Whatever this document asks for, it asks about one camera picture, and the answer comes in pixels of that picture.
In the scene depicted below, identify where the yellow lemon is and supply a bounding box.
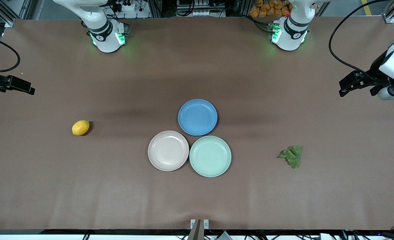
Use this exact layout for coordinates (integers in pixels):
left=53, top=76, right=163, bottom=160
left=72, top=120, right=90, bottom=136

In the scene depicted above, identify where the green lettuce leaf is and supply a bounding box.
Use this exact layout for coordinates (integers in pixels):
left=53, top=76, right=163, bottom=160
left=277, top=144, right=303, bottom=169

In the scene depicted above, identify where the bag of orange fruits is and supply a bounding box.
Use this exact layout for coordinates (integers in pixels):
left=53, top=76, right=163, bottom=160
left=249, top=0, right=294, bottom=18

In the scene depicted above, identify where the white power strip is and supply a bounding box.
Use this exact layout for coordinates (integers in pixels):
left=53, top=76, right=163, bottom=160
left=112, top=0, right=150, bottom=19

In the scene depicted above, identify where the brown table cover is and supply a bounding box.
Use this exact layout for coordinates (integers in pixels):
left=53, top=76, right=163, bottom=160
left=0, top=17, right=394, bottom=231

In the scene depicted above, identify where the blue plate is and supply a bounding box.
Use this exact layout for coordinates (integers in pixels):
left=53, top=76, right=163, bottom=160
left=178, top=99, right=218, bottom=136

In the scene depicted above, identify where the mint green plate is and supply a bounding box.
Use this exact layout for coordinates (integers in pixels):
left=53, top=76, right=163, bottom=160
left=189, top=135, right=232, bottom=178

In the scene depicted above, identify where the beige pink plate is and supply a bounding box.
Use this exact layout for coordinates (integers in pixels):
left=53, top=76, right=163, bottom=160
left=147, top=130, right=189, bottom=172

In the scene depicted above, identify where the black electronics rack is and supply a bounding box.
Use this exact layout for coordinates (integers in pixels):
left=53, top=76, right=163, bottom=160
left=176, top=0, right=226, bottom=17

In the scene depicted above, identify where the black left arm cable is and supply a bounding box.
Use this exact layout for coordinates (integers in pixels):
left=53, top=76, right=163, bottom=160
left=329, top=0, right=384, bottom=80

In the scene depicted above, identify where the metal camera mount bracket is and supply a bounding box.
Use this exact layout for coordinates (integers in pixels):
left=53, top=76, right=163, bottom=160
left=190, top=219, right=209, bottom=240

